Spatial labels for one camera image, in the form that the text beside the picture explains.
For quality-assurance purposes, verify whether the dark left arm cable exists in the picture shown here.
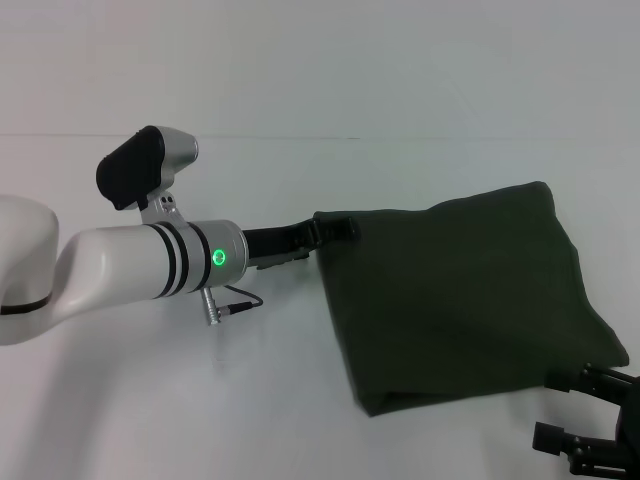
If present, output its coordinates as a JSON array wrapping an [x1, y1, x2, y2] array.
[[199, 283, 265, 328]]

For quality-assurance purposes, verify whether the dark green shirt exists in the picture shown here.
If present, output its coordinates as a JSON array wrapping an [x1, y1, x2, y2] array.
[[312, 180, 630, 419]]

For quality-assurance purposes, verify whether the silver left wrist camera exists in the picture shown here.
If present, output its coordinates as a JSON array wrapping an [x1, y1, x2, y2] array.
[[94, 125, 200, 234]]

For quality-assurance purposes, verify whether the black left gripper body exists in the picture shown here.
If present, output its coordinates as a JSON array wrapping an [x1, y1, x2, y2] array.
[[241, 218, 321, 272]]

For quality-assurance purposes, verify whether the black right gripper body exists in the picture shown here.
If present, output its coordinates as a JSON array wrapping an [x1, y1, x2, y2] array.
[[615, 373, 640, 480]]

